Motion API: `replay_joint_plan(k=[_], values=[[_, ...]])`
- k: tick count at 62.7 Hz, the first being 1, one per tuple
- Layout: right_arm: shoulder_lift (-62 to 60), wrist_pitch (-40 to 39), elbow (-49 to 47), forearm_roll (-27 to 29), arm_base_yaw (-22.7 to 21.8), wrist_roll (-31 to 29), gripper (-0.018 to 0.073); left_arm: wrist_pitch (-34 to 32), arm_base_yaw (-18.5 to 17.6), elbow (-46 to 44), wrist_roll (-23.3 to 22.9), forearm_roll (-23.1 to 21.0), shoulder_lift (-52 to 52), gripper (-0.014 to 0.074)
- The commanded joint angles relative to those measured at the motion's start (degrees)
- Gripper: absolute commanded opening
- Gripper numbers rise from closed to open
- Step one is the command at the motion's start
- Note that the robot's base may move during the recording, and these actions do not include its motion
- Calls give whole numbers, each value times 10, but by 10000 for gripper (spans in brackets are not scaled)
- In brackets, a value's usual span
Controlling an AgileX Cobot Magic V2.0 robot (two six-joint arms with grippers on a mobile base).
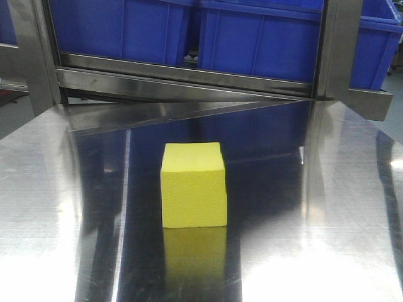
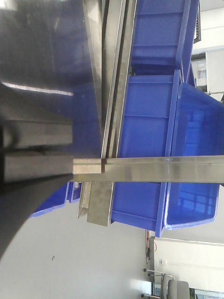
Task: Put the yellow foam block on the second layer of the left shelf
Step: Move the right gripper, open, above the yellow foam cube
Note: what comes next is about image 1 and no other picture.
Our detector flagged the yellow foam block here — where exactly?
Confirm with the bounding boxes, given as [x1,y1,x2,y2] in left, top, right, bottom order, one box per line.
[160,142,227,228]

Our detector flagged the blue plastic bin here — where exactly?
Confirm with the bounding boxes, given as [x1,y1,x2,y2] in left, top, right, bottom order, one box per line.
[50,1,196,66]
[350,1,402,91]
[198,1,323,82]

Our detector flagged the blue plastic bin right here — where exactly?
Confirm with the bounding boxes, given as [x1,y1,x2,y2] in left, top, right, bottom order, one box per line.
[350,1,402,91]

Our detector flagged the blue plastic bin left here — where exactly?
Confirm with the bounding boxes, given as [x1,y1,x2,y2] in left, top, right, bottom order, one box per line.
[50,1,196,66]

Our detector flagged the blue plastic bin middle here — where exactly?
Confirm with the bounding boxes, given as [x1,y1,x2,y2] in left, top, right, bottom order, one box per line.
[198,1,323,82]

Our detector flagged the stainless steel shelf rack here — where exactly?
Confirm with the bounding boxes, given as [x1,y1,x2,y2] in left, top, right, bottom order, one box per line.
[0,0,394,139]

